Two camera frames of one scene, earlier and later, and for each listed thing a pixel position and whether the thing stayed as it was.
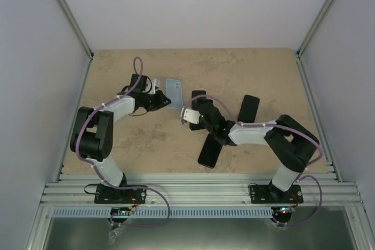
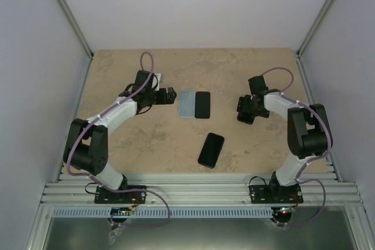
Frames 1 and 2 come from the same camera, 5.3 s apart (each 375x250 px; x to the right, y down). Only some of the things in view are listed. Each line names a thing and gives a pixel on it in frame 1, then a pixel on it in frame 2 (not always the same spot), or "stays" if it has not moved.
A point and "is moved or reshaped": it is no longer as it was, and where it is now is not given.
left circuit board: (123, 211) stays
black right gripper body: (208, 127) to (243, 103)
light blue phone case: (174, 92) is moved or reshaped
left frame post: (64, 12) stays
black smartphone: (194, 102) is moved or reshaped
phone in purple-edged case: (210, 151) stays
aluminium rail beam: (199, 190) stays
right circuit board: (282, 211) stays
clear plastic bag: (113, 234) stays
